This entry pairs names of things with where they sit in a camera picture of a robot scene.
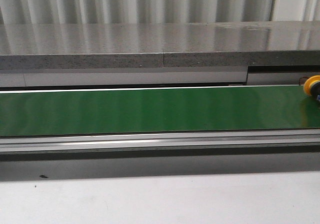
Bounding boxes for white pleated curtain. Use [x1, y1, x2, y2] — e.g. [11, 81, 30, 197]
[0, 0, 320, 24]

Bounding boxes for green conveyor belt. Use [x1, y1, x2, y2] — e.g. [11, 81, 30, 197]
[0, 86, 320, 137]

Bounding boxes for aluminium conveyor front rail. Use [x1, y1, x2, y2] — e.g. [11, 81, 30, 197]
[0, 129, 320, 154]

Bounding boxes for silver conveyor rear rail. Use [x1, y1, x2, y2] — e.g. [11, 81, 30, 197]
[0, 65, 320, 90]

